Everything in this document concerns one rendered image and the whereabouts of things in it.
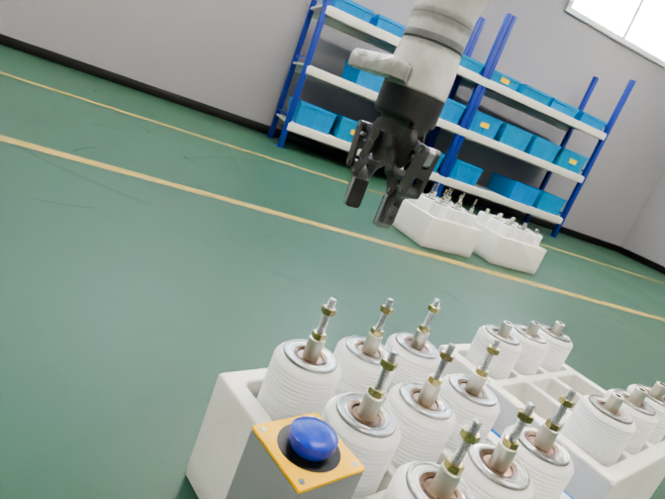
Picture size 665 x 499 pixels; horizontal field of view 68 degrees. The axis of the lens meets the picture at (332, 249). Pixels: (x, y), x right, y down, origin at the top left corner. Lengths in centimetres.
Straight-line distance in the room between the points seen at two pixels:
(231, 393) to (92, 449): 24
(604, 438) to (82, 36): 518
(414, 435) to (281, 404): 17
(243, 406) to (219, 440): 8
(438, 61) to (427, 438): 45
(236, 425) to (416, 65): 49
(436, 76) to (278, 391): 42
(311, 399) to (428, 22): 46
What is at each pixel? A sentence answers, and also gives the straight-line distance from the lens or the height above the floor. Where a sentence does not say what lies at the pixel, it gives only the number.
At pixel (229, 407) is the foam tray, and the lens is 70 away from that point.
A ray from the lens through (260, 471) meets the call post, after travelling 42.
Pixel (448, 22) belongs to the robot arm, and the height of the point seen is 68.
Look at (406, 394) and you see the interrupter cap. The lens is 69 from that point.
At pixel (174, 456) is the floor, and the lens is 85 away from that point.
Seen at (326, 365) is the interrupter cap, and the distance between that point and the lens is 67.
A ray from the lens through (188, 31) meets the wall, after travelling 542.
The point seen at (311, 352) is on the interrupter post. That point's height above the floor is 26.
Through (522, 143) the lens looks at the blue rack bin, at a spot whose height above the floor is 87.
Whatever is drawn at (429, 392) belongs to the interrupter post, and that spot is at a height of 27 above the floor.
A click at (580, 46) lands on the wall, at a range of 718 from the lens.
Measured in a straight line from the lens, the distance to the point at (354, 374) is 73.
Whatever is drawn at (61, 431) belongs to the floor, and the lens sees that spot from 86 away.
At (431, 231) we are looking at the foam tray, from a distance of 285.
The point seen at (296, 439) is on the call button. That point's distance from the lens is 41.
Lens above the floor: 57
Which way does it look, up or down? 16 degrees down
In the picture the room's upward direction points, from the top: 21 degrees clockwise
